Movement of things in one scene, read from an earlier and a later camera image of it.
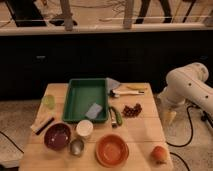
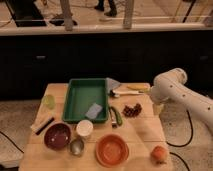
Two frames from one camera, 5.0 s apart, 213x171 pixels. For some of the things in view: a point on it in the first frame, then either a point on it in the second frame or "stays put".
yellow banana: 137,87 stays put
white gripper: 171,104 to 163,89
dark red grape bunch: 130,112 stays put
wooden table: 133,139 stays put
